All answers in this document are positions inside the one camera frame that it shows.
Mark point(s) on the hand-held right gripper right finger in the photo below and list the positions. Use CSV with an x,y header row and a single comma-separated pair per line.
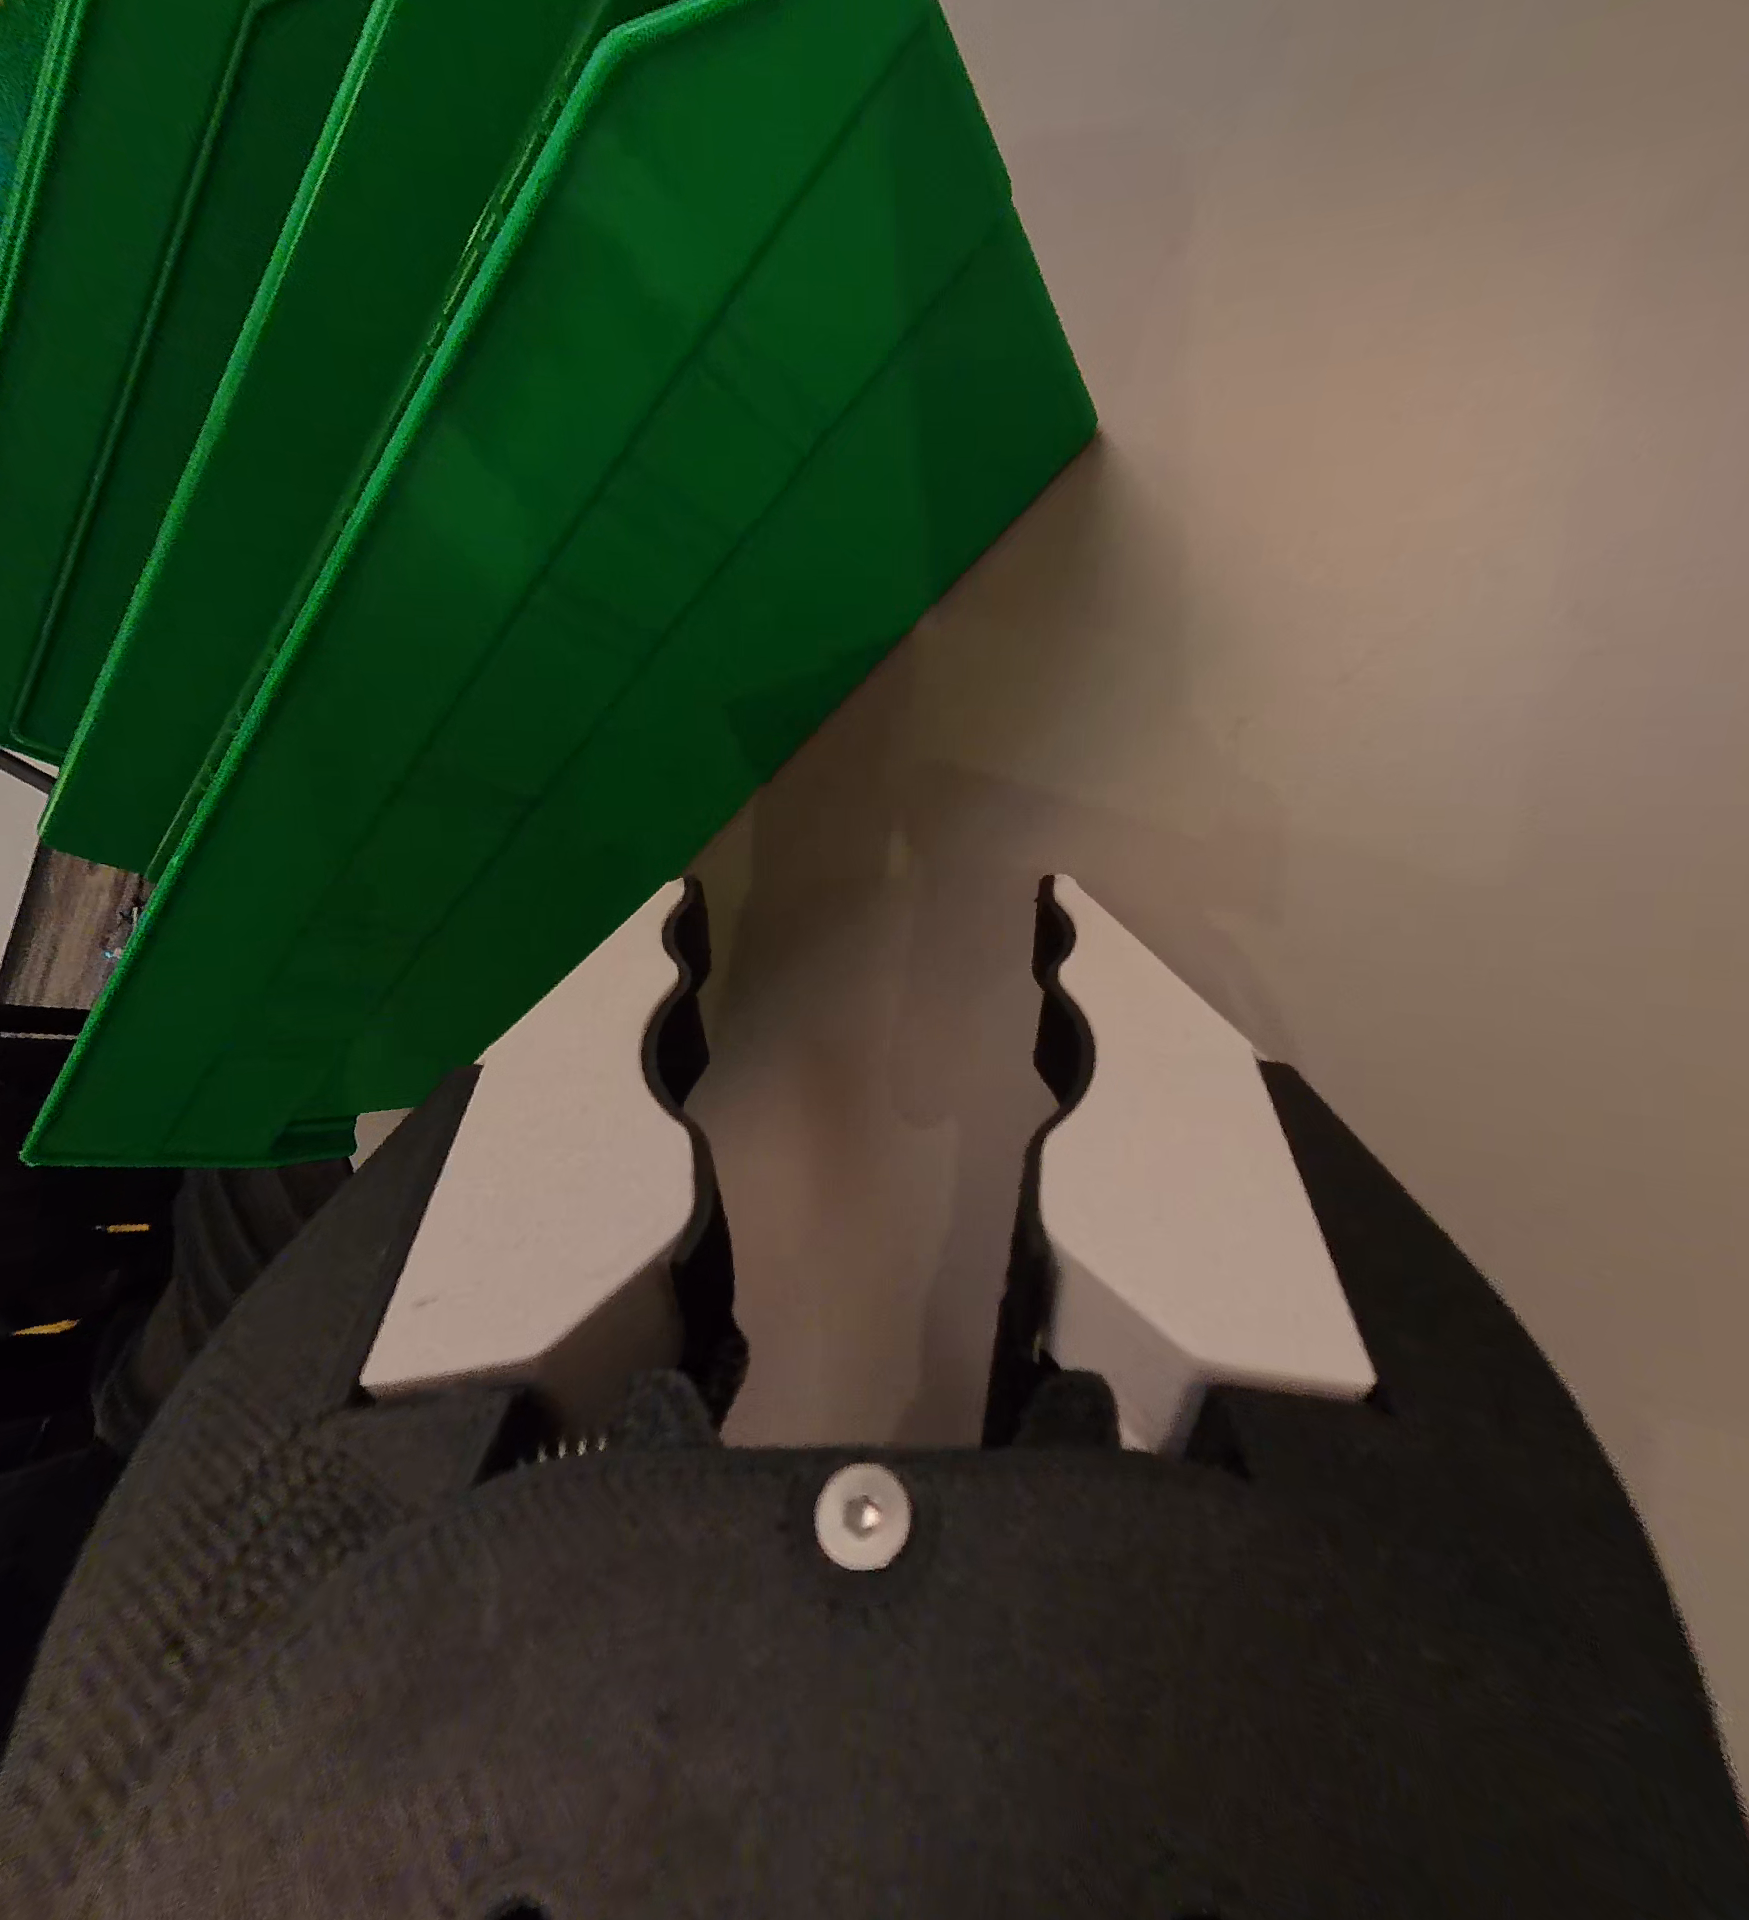
x,y
1204,1200

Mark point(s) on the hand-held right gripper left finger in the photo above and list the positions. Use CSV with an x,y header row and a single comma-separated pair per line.
x,y
545,1200

